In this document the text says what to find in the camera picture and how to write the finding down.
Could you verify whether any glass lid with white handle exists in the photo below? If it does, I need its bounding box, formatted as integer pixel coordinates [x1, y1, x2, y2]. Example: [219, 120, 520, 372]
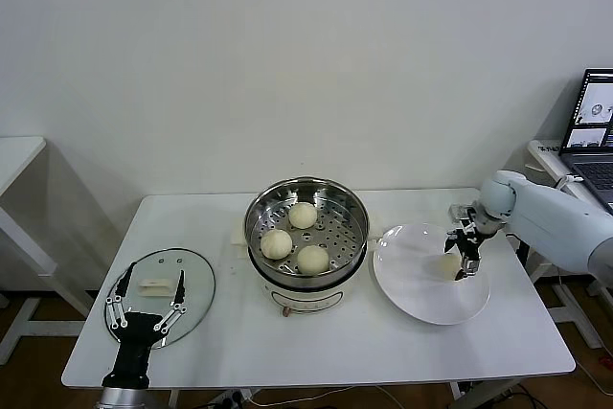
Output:
[103, 248, 216, 351]

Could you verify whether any white power strip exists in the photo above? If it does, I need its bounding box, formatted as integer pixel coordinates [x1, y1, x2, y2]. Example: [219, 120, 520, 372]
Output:
[210, 389, 255, 409]

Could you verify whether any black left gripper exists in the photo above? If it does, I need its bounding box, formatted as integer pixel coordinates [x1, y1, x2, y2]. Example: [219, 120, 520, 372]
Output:
[101, 261, 188, 389]

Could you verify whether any white empty side table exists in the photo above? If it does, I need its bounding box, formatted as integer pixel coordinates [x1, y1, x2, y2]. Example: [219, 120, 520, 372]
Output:
[0, 135, 97, 366]

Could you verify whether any white round plate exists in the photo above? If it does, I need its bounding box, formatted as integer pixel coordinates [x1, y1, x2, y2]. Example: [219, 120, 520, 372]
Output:
[372, 222, 492, 327]

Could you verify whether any white steamed baozi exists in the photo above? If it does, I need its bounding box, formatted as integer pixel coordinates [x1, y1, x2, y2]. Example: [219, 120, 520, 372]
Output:
[288, 202, 318, 230]
[260, 229, 294, 260]
[428, 254, 464, 282]
[297, 244, 330, 275]

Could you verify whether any white electric cooker pot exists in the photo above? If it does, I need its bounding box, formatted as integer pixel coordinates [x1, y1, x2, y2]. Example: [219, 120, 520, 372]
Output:
[231, 211, 384, 318]

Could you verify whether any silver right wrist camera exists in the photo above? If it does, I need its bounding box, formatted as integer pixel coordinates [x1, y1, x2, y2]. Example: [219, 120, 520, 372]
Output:
[448, 204, 475, 223]

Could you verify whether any perforated steel steamer basket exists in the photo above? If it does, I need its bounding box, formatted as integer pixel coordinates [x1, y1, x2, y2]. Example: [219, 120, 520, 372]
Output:
[244, 176, 371, 286]

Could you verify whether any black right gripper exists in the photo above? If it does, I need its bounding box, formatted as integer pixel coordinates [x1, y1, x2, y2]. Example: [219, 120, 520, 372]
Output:
[443, 224, 483, 282]

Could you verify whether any white laptop side table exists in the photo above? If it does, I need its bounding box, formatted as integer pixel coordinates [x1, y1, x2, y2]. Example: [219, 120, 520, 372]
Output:
[526, 139, 613, 351]

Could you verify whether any grey open laptop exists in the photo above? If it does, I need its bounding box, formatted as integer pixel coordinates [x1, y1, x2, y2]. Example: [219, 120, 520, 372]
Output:
[558, 68, 613, 215]

